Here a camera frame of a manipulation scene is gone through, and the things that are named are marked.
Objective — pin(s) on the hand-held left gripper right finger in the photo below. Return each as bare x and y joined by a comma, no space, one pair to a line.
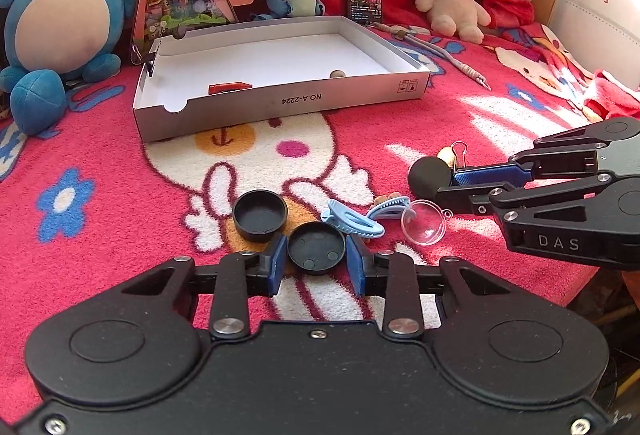
356,267

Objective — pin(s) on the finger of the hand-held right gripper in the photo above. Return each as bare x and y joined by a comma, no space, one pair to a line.
490,175
465,199

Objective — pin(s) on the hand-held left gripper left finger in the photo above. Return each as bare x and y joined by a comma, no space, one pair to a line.
274,266

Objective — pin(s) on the black binder clip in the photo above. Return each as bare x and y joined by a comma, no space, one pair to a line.
461,149
148,65

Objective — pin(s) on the thick black round disc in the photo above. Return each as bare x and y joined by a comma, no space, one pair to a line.
427,175

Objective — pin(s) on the black round cap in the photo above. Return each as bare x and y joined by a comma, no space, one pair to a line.
260,215
316,247

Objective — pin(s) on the light blue hair clip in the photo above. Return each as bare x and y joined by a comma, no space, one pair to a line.
391,210
350,222

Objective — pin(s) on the brown walnut bead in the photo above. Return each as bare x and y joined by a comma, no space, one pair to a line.
336,74
446,156

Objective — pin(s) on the clear plastic half sphere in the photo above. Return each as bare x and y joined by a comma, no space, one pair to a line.
424,222

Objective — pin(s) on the white cardboard box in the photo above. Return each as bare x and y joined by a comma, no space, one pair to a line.
260,55

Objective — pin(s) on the small tan ornament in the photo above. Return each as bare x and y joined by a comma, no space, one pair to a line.
381,200

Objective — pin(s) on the crumpled red cloth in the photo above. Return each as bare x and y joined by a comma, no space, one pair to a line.
505,5

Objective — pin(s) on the small red plastic piece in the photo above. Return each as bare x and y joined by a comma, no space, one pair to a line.
229,88

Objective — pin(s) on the red cartoon printed blanket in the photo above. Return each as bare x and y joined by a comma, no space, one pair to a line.
100,155

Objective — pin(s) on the round blue mouse plush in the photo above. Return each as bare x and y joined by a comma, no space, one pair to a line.
60,25

